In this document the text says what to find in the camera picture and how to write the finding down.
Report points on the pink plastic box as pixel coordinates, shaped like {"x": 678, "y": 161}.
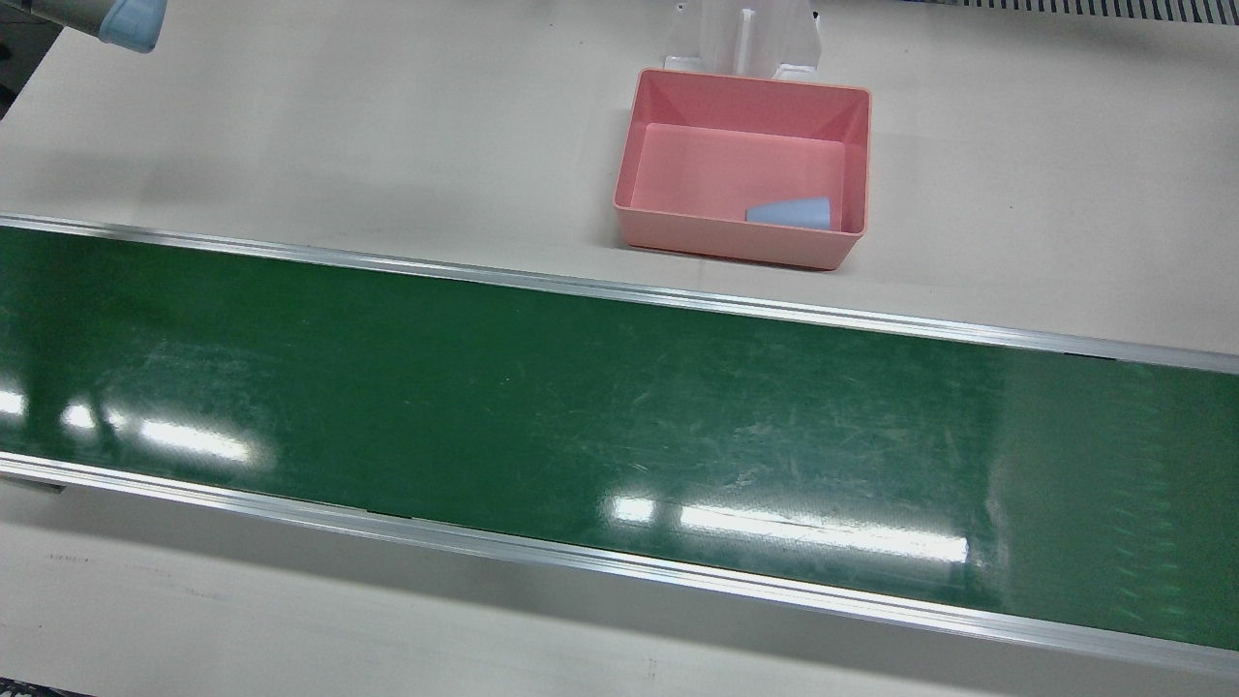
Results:
{"x": 716, "y": 165}

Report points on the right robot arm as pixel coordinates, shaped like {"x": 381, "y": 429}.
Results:
{"x": 126, "y": 24}

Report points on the white plastic stand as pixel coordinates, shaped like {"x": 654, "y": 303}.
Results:
{"x": 765, "y": 39}

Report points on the blue plastic cup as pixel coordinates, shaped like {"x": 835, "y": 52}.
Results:
{"x": 794, "y": 213}

